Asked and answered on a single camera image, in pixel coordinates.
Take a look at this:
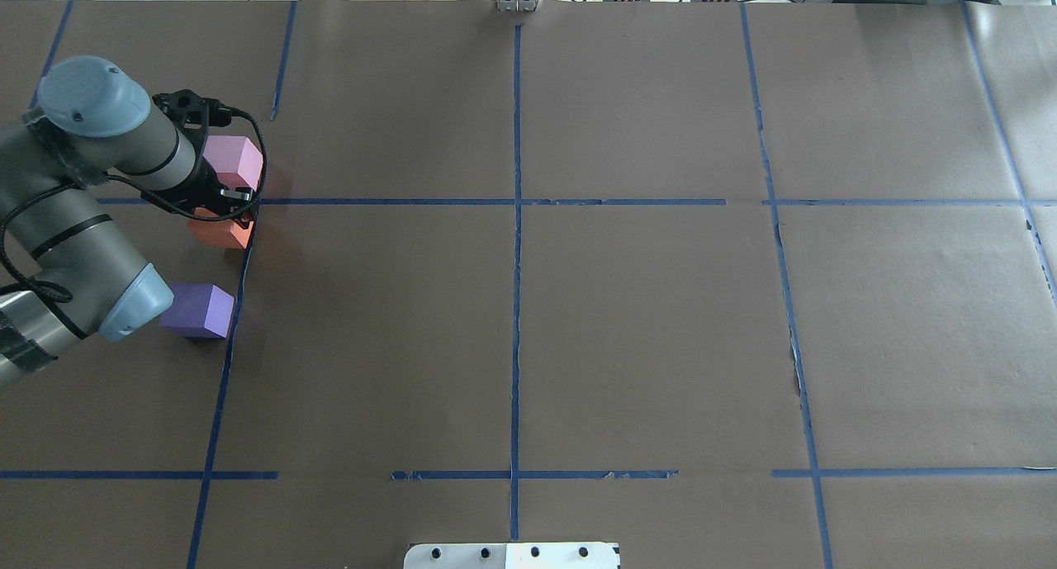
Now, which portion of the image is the pink foam block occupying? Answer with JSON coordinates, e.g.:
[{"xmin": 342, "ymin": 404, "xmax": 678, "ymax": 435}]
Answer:
[{"xmin": 203, "ymin": 135, "xmax": 263, "ymax": 190}]

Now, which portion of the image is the orange foam block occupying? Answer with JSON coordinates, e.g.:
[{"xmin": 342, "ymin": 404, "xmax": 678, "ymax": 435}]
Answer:
[{"xmin": 187, "ymin": 219, "xmax": 254, "ymax": 250}]

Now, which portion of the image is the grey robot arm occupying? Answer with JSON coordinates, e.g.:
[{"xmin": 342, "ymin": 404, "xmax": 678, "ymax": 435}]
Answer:
[{"xmin": 1, "ymin": 55, "xmax": 268, "ymax": 387}]

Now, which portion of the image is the purple foam block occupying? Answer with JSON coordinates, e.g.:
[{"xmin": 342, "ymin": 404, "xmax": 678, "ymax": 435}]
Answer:
[{"xmin": 159, "ymin": 283, "xmax": 235, "ymax": 339}]

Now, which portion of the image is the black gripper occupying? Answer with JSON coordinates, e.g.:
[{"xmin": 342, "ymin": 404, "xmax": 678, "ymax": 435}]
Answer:
[{"xmin": 152, "ymin": 88, "xmax": 257, "ymax": 223}]

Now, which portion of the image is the white mounting plate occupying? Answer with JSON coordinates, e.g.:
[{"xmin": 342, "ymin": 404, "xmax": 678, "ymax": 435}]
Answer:
[{"xmin": 403, "ymin": 540, "xmax": 622, "ymax": 568}]

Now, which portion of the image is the long blue tape strip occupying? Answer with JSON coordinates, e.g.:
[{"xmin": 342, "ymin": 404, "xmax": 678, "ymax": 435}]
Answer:
[{"xmin": 186, "ymin": 230, "xmax": 256, "ymax": 568}]

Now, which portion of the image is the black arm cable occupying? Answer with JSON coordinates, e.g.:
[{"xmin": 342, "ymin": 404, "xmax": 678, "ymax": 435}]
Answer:
[{"xmin": 0, "ymin": 107, "xmax": 267, "ymax": 306}]

